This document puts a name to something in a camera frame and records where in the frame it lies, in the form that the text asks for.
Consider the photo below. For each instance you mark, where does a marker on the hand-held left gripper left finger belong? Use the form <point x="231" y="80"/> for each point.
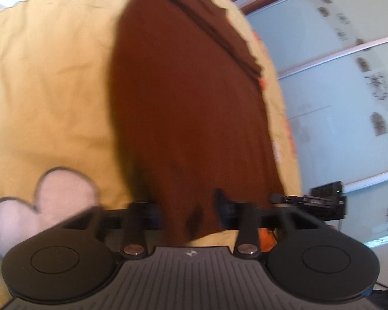
<point x="134" y="219"/>

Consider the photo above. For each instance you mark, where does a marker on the white frosted wardrobe doors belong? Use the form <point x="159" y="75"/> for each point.
<point x="336" y="103"/>

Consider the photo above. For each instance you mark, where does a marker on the yellow printed bedspread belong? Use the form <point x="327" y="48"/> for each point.
<point x="51" y="87"/>

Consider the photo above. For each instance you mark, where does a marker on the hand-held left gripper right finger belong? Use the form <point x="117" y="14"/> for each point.
<point x="224" y="211"/>

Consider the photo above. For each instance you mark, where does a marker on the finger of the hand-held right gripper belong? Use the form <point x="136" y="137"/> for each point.
<point x="287" y="199"/>

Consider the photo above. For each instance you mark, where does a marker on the brown knit sweater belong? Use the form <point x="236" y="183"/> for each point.
<point x="187" y="113"/>

